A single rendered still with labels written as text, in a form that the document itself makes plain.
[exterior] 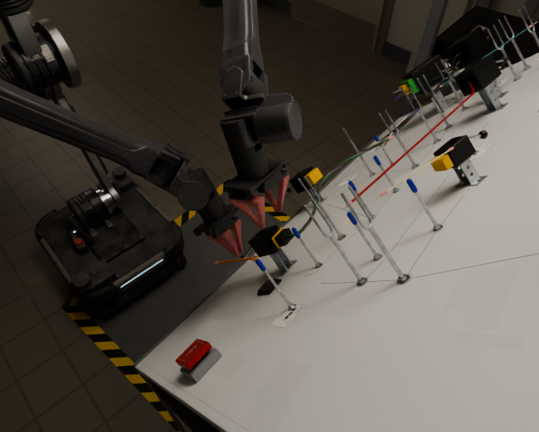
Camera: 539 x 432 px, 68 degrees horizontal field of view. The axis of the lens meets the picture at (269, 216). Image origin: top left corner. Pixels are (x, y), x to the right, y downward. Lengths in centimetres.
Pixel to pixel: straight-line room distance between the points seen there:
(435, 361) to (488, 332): 5
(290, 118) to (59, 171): 239
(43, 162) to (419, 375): 280
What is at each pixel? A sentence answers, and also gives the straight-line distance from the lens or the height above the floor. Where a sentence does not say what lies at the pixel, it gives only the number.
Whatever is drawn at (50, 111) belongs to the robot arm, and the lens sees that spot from 74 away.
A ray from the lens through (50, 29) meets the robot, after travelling 139.
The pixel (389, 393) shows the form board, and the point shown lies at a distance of 41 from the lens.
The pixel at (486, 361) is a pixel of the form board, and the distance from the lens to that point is 39.
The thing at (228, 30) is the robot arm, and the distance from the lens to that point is 75.
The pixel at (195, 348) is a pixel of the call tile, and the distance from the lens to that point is 68.
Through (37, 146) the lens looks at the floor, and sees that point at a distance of 316.
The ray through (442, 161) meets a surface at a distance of 66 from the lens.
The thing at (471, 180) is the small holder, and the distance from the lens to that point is 70.
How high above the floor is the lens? 173
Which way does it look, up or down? 49 degrees down
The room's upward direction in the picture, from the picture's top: straight up
